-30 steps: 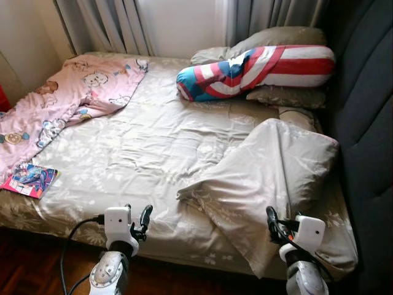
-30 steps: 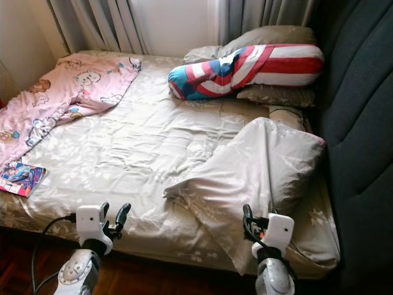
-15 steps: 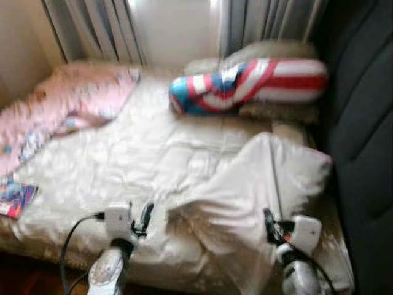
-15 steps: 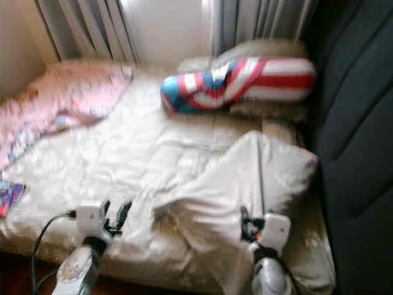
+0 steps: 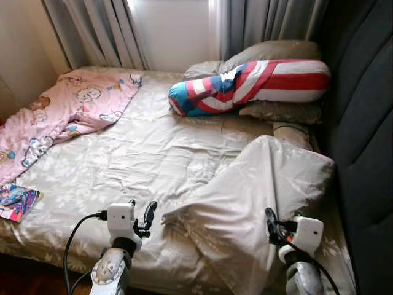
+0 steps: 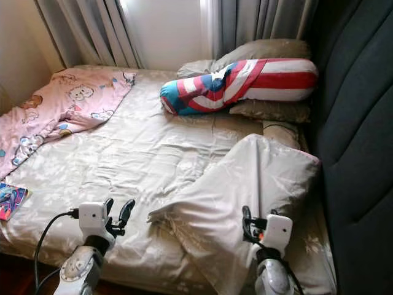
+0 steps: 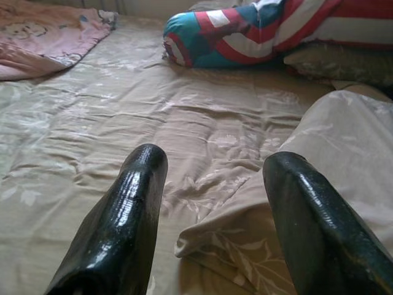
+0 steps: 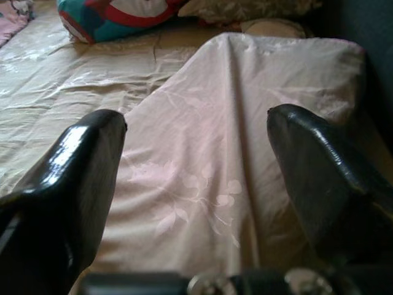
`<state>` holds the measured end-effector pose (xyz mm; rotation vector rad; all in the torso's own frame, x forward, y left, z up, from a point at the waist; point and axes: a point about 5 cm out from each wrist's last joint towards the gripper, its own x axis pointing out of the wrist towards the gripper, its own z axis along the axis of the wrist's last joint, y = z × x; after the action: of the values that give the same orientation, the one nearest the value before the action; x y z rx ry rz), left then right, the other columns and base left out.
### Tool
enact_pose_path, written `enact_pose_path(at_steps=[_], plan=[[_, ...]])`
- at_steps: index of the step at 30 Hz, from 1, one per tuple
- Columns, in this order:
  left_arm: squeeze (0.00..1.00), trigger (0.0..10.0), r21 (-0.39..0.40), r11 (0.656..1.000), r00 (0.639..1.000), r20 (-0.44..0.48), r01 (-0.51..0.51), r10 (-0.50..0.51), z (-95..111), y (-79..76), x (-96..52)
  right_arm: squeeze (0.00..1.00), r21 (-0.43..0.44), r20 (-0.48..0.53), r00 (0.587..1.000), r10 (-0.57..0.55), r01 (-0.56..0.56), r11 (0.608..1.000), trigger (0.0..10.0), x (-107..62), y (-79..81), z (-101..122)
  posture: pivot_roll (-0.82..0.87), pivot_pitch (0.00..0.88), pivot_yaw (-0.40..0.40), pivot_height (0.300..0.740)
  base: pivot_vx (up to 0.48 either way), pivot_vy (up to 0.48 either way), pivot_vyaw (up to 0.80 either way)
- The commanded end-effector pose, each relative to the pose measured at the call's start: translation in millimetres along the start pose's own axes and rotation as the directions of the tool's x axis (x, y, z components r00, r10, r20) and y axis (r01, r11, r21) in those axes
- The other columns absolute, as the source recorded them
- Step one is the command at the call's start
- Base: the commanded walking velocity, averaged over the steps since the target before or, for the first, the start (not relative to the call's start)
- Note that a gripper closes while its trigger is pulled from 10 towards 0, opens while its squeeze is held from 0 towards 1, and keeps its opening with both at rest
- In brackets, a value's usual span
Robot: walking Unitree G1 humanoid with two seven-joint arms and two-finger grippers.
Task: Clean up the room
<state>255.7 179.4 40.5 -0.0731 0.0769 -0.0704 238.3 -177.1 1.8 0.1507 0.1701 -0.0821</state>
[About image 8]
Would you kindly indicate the red white blue bolster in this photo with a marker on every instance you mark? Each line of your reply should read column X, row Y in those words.
column 116, row 18

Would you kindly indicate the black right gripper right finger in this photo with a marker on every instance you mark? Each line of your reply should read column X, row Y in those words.
column 322, row 184

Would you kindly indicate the small round beige pillow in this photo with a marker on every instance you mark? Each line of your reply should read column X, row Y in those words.
column 270, row 27

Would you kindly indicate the beige floral bed sheet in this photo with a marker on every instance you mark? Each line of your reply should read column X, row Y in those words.
column 76, row 70

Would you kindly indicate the grey leaf print pillow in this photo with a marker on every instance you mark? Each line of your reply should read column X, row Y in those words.
column 245, row 9

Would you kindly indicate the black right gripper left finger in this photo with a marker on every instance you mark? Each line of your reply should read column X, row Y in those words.
column 67, row 190

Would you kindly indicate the pink cartoon print blanket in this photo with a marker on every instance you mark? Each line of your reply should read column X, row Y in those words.
column 12, row 18

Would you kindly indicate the beige floral pillow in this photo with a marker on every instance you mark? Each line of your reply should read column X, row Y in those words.
column 215, row 123

